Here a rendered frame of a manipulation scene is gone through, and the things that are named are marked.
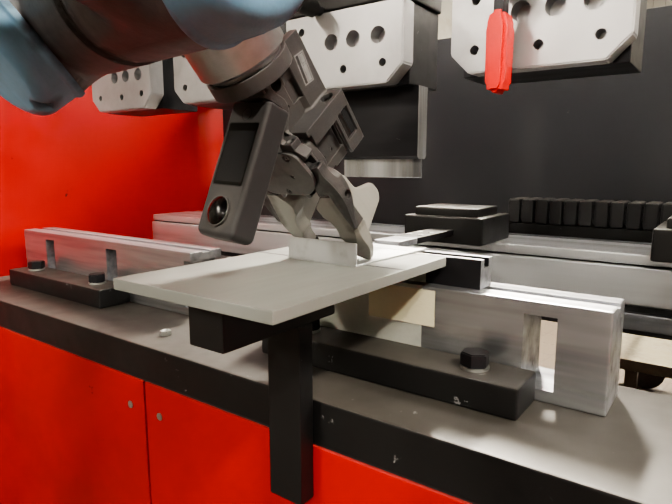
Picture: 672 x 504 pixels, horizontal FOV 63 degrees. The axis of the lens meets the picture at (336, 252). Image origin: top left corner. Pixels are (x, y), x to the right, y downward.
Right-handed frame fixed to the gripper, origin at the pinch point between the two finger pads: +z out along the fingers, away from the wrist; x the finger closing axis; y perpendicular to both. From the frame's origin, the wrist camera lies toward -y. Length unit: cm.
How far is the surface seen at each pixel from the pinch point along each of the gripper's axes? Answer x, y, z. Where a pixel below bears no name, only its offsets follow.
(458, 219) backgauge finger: 0.2, 21.3, 16.7
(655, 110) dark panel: -17, 57, 26
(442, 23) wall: 250, 465, 198
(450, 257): -8.3, 5.9, 6.1
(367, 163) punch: 2.9, 12.8, -0.6
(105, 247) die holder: 52, 0, 6
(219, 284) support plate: -0.3, -11.8, -9.2
